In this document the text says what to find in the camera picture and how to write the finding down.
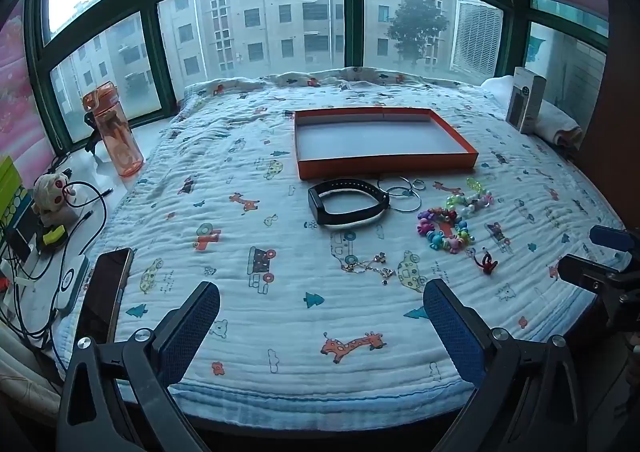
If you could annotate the orange cardboard tray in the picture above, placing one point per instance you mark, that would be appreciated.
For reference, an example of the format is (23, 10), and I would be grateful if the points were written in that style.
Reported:
(370, 137)

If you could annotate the white charger pad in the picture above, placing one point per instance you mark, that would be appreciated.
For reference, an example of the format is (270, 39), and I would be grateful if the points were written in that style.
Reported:
(70, 287)

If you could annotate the orange water bottle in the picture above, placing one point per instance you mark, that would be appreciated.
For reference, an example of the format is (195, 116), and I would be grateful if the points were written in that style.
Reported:
(117, 142)

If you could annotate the apartment building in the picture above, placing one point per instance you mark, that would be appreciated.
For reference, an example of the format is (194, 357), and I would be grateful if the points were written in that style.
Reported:
(250, 22)

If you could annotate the printed cartoon blanket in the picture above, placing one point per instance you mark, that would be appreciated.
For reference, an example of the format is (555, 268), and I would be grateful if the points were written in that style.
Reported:
(250, 332)

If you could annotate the smartphone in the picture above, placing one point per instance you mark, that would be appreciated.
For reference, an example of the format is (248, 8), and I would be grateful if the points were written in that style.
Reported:
(102, 297)

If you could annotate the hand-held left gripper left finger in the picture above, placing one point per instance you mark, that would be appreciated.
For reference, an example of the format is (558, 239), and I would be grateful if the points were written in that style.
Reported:
(192, 327)

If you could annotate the white folded towel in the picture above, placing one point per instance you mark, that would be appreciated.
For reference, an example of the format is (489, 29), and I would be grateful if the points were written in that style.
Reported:
(560, 120)

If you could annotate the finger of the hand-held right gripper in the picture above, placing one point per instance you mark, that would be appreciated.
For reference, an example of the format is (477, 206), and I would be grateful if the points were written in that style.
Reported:
(590, 272)
(612, 238)

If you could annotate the small black tripod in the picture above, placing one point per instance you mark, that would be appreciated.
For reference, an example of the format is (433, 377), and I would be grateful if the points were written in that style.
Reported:
(92, 145)

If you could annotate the green box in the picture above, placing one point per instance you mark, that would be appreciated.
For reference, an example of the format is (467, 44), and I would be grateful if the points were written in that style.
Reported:
(10, 187)

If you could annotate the tree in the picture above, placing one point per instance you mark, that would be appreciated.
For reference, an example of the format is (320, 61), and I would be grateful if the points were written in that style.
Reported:
(417, 27)

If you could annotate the plush toy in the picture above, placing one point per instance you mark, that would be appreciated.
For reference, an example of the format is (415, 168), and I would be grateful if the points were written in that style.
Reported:
(50, 192)

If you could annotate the medium silver hoop earring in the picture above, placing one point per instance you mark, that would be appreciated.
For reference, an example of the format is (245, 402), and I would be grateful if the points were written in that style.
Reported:
(389, 191)

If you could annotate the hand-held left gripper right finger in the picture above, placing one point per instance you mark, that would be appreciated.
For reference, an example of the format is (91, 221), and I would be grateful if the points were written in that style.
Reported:
(450, 327)

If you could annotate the white product box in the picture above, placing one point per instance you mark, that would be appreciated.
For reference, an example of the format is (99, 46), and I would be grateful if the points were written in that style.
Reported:
(522, 102)

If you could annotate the yellow and black gadget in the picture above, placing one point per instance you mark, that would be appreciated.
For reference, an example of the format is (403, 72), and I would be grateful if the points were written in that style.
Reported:
(54, 236)

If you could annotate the green window frame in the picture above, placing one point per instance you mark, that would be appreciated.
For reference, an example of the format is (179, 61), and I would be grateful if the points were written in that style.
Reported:
(352, 17)

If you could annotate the black smart band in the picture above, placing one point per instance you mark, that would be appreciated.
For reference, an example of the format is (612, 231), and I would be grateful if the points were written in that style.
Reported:
(317, 212)

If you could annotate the outdoor louvered air conditioner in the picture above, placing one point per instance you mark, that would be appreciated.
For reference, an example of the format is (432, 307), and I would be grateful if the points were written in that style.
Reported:
(475, 37)

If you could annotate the large silver hoop earring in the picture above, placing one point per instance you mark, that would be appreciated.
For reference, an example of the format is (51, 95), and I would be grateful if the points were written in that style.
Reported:
(404, 212)
(385, 178)

